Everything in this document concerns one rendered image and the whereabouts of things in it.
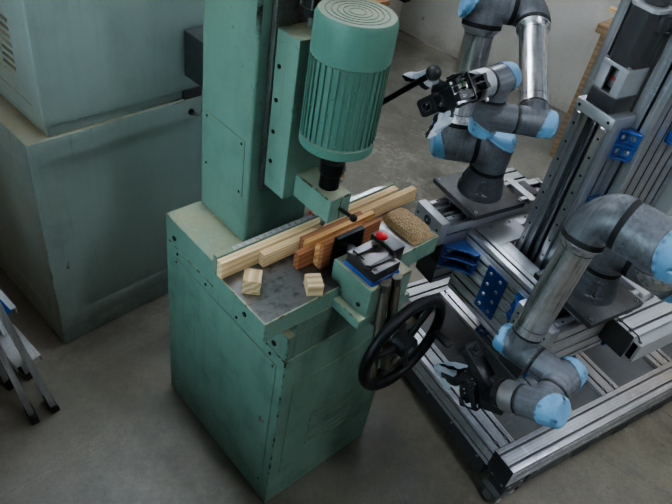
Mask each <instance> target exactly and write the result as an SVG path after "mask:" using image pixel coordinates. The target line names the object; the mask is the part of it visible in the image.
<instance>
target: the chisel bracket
mask: <svg viewBox="0 0 672 504"><path fill-rule="evenodd" d="M319 177H320V172H319V168H318V167H317V166H315V167H312V168H310V169H307V170H304V171H301V172H298V173H296V176H295V184H294V192H293V196H295V197H296V198H297V199H298V200H299V201H301V202H302V203H303V204H304V205H305V206H307V207H308V208H309V209H310V210H311V211H313V212H314V213H315V214H316V215H317V216H319V217H320V218H321V219H322V220H323V221H324V222H326V223H330V222H332V221H334V220H337V219H339V218H341V217H344V216H346V215H345V214H343V213H342V212H340V211H339V210H338V208H339V207H341V208H343V209H344V210H346V211H347V212H348V209H349V204H350V199H351V193H350V192H349V191H348V190H347V189H345V188H344V187H343V186H341V185H340V184H339V188H338V189H337V190H335V191H326V190H323V189H321V188H320V187H319V185H318V183H319Z"/></svg>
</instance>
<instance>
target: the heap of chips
mask: <svg viewBox="0 0 672 504"><path fill-rule="evenodd" d="M379 219H380V220H381V221H382V222H384V223H385V224H386V225H387V226H389V227H390V228H391V229H393V230H394V231H395V232H396V233H398V234H399V235H400V236H402V237H403V238H404V239H405V240H407V241H408V242H409V243H410V244H412V245H413V246H415V245H417V244H419V243H421V242H423V241H425V240H427V239H429V238H431V237H433V236H435V234H434V233H433V232H431V231H430V229H429V227H428V225H427V224H426V223H425V222H423V221H422V220H421V219H420V218H418V217H417V216H416V215H414V214H413V213H412V212H410V211H409V210H407V209H404V208H397V209H395V210H392V211H390V212H389V213H388V214H386V215H384V216H382V217H380V218H379Z"/></svg>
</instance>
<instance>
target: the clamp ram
mask: <svg viewBox="0 0 672 504"><path fill-rule="evenodd" d="M364 231H365V228H364V227H363V226H362V225H360V226H358V227H356V228H354V229H352V230H349V231H347V232H345V233H343V234H341V235H338V236H336V237H335V239H334V245H333V250H332V255H331V261H330V265H332V266H333V264H334V260H335V259H336V258H338V257H340V256H343V255H345V254H347V253H348V251H349V250H352V249H354V248H356V247H358V246H360V245H361V244H362V240H363V235H364Z"/></svg>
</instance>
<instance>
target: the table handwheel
mask: <svg viewBox="0 0 672 504"><path fill-rule="evenodd" d="M423 309H425V311H424V312H423V314H422V315H421V316H420V318H419V319H418V320H417V321H416V323H415V324H414V325H413V326H412V327H411V329H410V330H409V331H407V330H405V329H403V330H398V328H399V327H400V326H401V325H402V324H404V323H405V322H406V321H407V320H408V319H409V318H411V317H412V316H413V315H415V314H416V313H418V312H420V311H421V310H423ZM434 309H435V315H434V319H433V321H432V324H431V326H430V328H429V330H428V332H427V333H426V335H425V336H424V338H423V339H422V341H421V342H420V344H419V345H418V340H417V339H416V338H415V337H414V335H415V334H416V333H417V331H418V330H419V329H420V327H421V326H422V324H423V323H424V322H425V320H426V319H427V318H428V317H429V315H430V314H431V313H432V312H433V310H434ZM445 316H446V305H445V303H444V301H443V300H442V299H441V298H440V297H438V296H435V295H428V296H424V297H421V298H418V299H416V300H414V301H413V302H411V303H409V304H408V305H406V306H405V307H404V308H402V309H401V310H400V311H399V312H397V313H396V314H395V315H394V316H393V317H392V318H391V319H390V320H389V321H388V320H387V319H386V318H385V323H384V326H383V327H382V329H381V330H380V331H379V332H378V333H377V335H376V336H375V337H374V339H373V340H372V342H371V343H370V345H369V346H368V348H367V350H366V352H365V353H364V356H363V358H362V360H361V363H360V366H359V371H358V379H359V382H360V384H361V386H362V387H363V388H365V389H366V390H370V391H376V390H380V389H383V388H385V387H387V386H389V385H391V384H393V383H394V382H396V381H397V380H399V379H400V378H401V377H403V376H404V375H405V374H406V373H407V372H409V371H410V370H411V369H412V368H413V367H414V366H415V365H416V364H417V363H418V362H419V361H420V359H421V358H422V357H423V356H424V355H425V353H426V352H427V351H428V350H429V348H430V347H431V346H432V344H433V343H434V341H435V339H436V337H435V336H434V335H433V333H434V331H435V330H438V331H440V330H441V328H442V326H443V323H444V321H445ZM388 340H389V341H390V342H389V347H388V348H386V349H384V350H383V351H381V352H380V350H381V349H382V347H383V346H384V345H385V343H386V342H387V341H388ZM417 345H418V346H417ZM394 352H395V353H396V354H397V355H398V356H399V357H400V358H402V363H401V364H400V365H399V366H398V367H396V368H395V369H394V370H392V371H391V372H389V373H388V374H386V375H384V376H382V377H380V378H377V379H370V372H371V368H372V365H373V363H374V362H376V361H378V360H380V359H382V358H383V357H385V356H388V355H390V354H392V353H394Z"/></svg>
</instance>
